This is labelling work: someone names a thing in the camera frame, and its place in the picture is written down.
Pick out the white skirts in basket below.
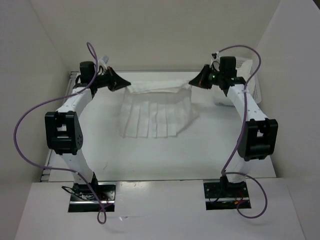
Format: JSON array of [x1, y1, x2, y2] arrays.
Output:
[[236, 59, 253, 82]]

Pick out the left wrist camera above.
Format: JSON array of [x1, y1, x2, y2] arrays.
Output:
[[99, 55, 109, 70]]

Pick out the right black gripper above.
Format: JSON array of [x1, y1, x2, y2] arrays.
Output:
[[190, 64, 225, 90]]

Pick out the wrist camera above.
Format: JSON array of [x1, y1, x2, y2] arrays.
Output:
[[211, 51, 220, 63], [99, 55, 109, 70]]

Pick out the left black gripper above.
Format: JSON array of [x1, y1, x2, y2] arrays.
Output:
[[91, 66, 130, 92]]

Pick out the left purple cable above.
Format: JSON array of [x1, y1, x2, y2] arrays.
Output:
[[13, 41, 114, 223]]

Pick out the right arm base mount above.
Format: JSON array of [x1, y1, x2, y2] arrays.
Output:
[[203, 176, 252, 211]]

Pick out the white perforated plastic basket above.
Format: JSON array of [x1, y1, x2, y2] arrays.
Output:
[[212, 56, 262, 107]]

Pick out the white pleated skirt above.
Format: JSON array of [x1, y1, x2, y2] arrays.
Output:
[[118, 79, 200, 139]]

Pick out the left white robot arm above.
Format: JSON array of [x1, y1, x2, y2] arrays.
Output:
[[44, 61, 131, 200]]

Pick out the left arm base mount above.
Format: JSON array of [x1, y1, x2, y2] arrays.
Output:
[[61, 181, 116, 213]]

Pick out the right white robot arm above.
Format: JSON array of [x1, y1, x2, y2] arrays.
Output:
[[189, 55, 279, 197]]

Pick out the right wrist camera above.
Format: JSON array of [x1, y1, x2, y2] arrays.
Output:
[[211, 51, 220, 63]]

